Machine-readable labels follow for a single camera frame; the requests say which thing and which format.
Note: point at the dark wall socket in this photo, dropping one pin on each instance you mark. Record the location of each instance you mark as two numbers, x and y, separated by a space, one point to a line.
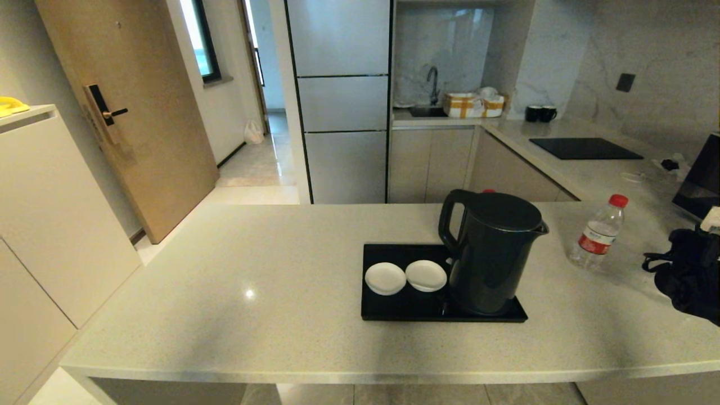
624 83

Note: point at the black rectangular tray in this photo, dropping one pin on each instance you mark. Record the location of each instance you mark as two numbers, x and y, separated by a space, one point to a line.
405 306

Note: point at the black mug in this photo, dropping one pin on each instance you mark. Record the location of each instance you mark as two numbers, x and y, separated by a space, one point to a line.
531 114
547 114

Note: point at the white storage cabinet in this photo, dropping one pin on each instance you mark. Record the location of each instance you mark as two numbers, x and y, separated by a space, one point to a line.
50 225

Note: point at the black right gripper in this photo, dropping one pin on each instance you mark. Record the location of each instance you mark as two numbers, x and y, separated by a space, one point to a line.
694 275

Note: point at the black electric kettle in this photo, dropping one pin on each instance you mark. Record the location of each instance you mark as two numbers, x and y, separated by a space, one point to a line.
495 253

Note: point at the white QR code card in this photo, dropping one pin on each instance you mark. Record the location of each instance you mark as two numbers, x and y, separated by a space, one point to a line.
713 218

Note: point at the black countertop appliance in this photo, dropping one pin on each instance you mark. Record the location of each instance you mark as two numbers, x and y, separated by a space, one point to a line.
703 174

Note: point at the small black plug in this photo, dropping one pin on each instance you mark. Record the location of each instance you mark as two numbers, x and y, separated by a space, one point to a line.
669 165

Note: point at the white box yellow tape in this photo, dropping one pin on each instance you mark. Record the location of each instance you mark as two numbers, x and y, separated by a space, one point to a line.
493 108
461 106

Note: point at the tall grey refrigerator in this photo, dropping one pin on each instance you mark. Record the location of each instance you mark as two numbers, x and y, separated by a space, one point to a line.
343 101

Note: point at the dark framed window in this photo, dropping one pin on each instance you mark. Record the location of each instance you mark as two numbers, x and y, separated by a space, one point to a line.
197 34

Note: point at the dark kitchen sink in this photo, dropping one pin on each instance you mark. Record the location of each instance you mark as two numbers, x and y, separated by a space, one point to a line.
426 112

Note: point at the white plastic bag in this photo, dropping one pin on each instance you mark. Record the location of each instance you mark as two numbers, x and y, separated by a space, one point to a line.
253 134

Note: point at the light wooden door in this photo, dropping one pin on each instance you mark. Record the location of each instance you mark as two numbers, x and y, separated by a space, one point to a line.
140 112

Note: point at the black induction cooktop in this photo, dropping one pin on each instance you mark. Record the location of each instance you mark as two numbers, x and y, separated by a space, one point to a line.
585 149

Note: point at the beige kitchen base cabinets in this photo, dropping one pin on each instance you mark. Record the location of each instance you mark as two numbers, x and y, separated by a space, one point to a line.
427 163

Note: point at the dark gooseneck faucet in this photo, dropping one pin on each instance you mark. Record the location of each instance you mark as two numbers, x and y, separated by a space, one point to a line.
435 93

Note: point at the yellow object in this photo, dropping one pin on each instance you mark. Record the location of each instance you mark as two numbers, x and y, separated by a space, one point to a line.
10 105

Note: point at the white round coaster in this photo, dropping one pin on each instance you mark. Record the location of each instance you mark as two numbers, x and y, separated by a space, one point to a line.
385 279
426 275

